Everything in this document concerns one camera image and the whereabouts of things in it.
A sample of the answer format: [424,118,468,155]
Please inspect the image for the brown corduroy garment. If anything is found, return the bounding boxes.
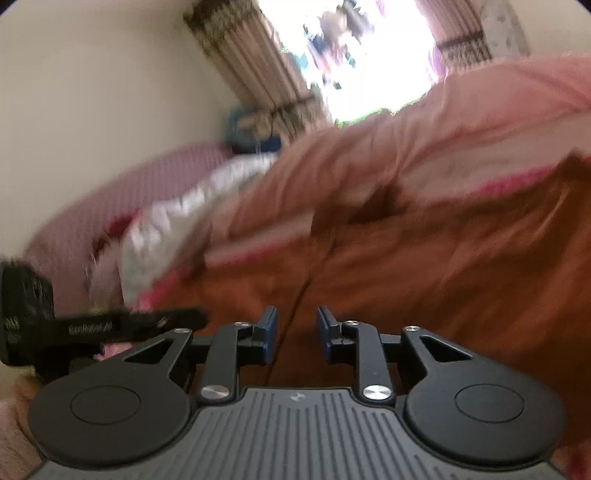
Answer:
[156,156,590,453]

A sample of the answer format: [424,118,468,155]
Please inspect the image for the blue clothes pile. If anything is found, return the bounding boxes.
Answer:
[224,107,281,155]

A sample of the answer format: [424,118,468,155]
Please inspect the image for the pink quilted headboard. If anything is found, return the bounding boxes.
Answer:
[23,143,231,310]

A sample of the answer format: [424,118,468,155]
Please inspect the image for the white pastel patterned blanket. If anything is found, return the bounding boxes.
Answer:
[88,153,278,309]

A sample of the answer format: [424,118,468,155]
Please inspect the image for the pink quilt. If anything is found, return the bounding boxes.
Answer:
[204,55,590,267]

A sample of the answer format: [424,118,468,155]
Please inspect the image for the left striped curtain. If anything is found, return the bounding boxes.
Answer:
[184,1,329,142]

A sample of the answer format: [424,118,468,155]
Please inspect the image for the striped curtain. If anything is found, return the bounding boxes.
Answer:
[184,1,329,142]
[416,0,493,78]

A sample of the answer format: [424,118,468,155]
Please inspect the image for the right striped curtain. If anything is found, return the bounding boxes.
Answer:
[416,0,493,78]

